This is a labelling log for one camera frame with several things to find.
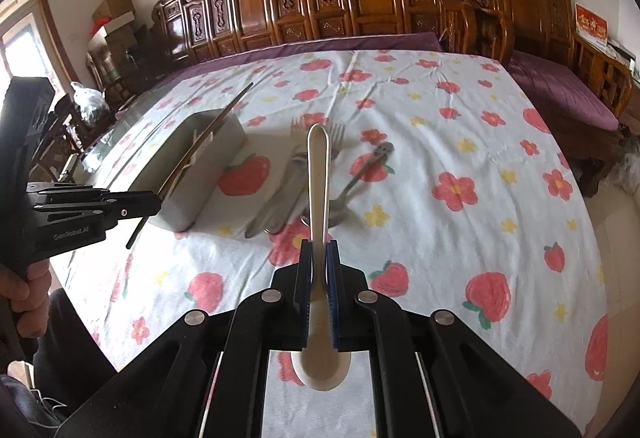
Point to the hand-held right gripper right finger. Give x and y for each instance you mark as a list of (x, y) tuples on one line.
[(334, 298)]

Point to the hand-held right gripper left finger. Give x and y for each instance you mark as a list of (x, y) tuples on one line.
[(300, 298)]

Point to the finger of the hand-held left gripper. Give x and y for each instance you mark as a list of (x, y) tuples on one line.
[(70, 190), (125, 208)]

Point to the rectangular metal box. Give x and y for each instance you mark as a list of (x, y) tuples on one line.
[(200, 198)]

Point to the cream plastic utensil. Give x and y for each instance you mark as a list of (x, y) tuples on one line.
[(202, 142)]

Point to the cream plastic spoon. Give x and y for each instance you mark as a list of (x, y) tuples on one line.
[(317, 178)]

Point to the brown chopstick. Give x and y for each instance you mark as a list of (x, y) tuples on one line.
[(236, 104), (222, 120)]

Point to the person's left hand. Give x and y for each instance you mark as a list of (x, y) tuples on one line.
[(30, 308)]

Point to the dark wooden chair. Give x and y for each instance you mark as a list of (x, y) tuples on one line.
[(70, 127)]

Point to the clear plastic bag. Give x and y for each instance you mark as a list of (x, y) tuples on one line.
[(89, 102)]

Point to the floral strawberry tablecloth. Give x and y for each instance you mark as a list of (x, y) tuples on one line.
[(450, 243)]

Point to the red artificial flowers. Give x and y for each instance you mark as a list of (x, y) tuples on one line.
[(100, 21)]

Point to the metal fork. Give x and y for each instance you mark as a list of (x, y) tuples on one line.
[(336, 137), (295, 152)]

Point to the person's dark clothing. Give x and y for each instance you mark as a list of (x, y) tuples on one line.
[(75, 353)]

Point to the open cardboard box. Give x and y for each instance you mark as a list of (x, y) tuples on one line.
[(115, 5)]

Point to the long purple sofa cushion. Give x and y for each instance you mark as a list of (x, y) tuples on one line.
[(350, 42)]

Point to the purple armchair cushion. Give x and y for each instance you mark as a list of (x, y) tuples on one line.
[(565, 92)]

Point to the grey fluffy duster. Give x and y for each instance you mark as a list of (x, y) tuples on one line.
[(625, 167)]

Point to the red desk calendar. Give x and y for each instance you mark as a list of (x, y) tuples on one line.
[(590, 25)]

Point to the wooden door frame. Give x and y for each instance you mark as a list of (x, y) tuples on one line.
[(42, 17)]

